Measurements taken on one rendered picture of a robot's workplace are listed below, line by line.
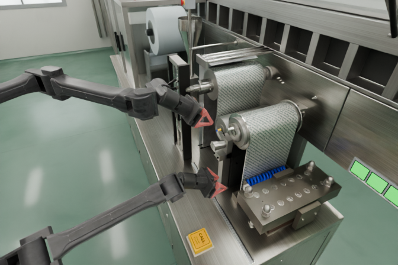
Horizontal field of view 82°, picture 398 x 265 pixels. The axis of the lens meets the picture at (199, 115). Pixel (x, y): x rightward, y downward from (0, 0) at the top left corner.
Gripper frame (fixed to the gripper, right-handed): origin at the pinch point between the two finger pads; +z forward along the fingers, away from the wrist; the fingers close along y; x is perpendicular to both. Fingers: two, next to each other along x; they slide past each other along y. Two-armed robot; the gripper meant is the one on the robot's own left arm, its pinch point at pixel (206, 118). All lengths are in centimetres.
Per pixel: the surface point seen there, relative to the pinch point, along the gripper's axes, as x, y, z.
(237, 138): -0.6, 3.1, 15.6
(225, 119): 0.6, -10.8, 18.3
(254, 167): -7.9, 6.2, 32.2
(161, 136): -36, -52, 25
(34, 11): -101, -551, -75
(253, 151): -1.7, 6.3, 24.2
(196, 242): -40.4, 16.2, 18.4
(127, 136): -112, -183, 71
